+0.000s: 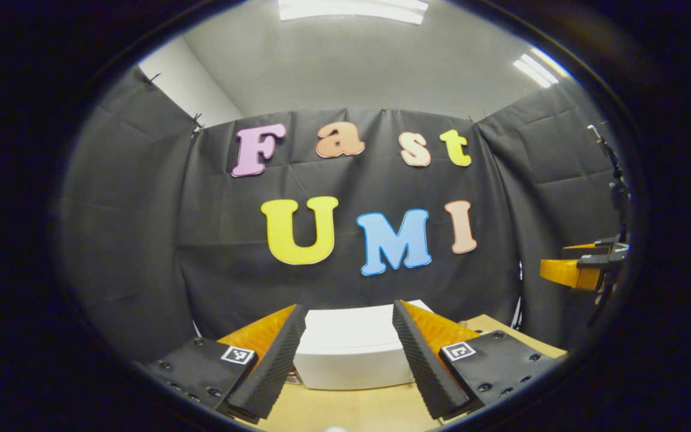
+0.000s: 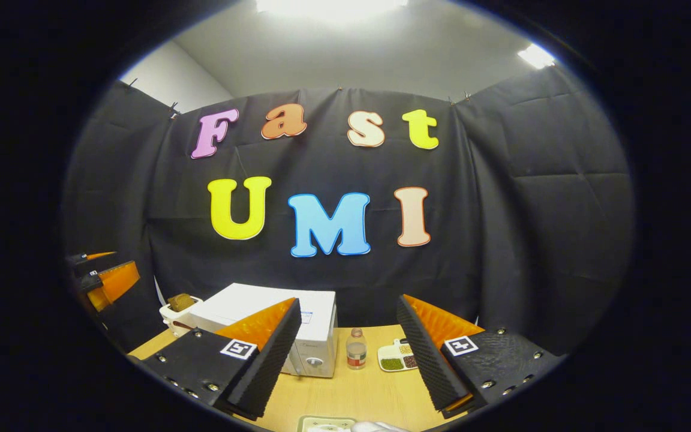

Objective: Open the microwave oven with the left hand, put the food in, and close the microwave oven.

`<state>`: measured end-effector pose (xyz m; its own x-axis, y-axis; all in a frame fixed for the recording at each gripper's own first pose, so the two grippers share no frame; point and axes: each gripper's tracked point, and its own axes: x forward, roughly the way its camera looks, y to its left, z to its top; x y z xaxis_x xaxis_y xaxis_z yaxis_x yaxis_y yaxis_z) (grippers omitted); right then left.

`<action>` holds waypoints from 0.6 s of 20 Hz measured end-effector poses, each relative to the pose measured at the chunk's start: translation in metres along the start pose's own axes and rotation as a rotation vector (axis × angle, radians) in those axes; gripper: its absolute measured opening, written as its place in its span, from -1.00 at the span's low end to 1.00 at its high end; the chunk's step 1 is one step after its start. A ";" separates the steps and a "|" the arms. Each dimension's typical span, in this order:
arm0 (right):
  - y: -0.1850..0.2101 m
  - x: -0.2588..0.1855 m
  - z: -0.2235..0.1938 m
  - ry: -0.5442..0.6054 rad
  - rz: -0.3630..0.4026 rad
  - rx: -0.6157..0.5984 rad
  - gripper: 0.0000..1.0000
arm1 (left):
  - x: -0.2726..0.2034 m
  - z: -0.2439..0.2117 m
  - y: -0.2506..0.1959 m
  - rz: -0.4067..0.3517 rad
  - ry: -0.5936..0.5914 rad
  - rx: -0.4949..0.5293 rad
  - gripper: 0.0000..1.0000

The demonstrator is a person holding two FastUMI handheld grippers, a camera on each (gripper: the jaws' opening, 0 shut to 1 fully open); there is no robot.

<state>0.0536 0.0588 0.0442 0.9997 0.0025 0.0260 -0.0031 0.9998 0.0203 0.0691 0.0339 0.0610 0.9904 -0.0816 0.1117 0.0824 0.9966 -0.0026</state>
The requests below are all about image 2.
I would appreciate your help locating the pale green square plate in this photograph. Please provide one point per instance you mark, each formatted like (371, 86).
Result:
(321, 422)

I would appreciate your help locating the divided dish of beans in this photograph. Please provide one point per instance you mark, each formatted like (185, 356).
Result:
(393, 360)

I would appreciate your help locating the white toaster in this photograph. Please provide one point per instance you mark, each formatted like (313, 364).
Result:
(171, 318)

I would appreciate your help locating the small ceiling light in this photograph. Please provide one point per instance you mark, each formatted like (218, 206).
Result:
(536, 56)

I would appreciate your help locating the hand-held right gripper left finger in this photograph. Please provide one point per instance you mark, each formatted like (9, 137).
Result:
(267, 366)

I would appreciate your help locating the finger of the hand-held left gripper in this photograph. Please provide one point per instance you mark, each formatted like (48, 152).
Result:
(117, 282)
(93, 257)

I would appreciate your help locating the large ceiling light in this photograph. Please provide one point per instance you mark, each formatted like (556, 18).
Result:
(333, 5)

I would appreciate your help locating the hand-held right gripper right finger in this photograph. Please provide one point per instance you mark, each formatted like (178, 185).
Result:
(426, 360)

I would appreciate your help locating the small bottle with red label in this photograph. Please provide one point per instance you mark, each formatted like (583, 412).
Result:
(355, 354)

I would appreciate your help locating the white microwave oven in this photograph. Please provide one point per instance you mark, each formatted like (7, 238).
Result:
(243, 306)

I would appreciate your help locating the brown bread slice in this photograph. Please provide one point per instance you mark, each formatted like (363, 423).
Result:
(182, 302)

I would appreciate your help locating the black backdrop cloth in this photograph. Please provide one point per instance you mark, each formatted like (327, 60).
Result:
(501, 240)

